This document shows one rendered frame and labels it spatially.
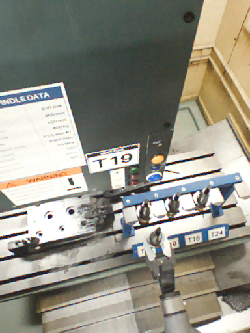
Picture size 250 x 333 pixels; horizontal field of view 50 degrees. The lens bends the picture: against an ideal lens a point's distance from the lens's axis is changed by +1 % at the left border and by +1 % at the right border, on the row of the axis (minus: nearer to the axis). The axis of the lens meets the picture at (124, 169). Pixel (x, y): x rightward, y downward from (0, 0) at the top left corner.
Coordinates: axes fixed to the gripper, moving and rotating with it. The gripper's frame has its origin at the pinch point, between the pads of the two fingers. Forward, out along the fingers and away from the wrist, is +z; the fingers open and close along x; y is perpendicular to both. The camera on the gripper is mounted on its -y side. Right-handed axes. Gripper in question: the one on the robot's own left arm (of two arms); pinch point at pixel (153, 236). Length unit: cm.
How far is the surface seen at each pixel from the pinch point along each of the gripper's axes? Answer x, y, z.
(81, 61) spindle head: -15, -76, 5
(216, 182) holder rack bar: 28.5, -2.9, 14.0
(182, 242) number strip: 16.0, 26.5, 0.2
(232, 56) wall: 69, 5, 86
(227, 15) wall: 68, -8, 102
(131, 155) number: -9, -53, 4
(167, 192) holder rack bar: 9.1, -2.7, 14.3
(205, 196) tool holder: 20.1, -8.5, 7.8
